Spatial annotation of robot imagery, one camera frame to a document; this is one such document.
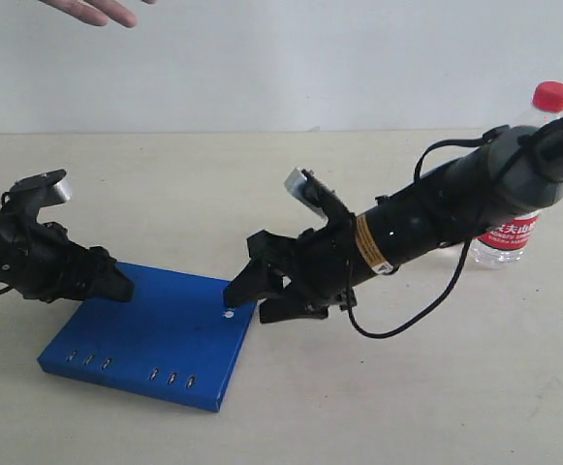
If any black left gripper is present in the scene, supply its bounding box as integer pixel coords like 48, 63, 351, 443
14, 224, 134, 302

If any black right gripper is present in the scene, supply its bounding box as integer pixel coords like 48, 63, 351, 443
224, 217, 363, 325

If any blue ring binder notebook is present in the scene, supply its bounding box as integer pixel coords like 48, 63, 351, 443
37, 263, 256, 413

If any clear water bottle red label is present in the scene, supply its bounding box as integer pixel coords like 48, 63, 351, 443
469, 81, 563, 270

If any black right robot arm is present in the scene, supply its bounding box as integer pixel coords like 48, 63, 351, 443
223, 117, 563, 323

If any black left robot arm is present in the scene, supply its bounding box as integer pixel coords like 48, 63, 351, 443
0, 186, 135, 303

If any person's open bare hand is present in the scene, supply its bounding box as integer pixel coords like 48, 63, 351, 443
41, 0, 138, 29

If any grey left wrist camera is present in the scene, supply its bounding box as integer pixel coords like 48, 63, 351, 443
0, 169, 74, 222

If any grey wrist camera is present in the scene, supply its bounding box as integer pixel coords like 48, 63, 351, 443
284, 168, 352, 223
0, 169, 74, 222

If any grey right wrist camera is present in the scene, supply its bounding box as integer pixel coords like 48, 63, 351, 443
284, 168, 352, 223

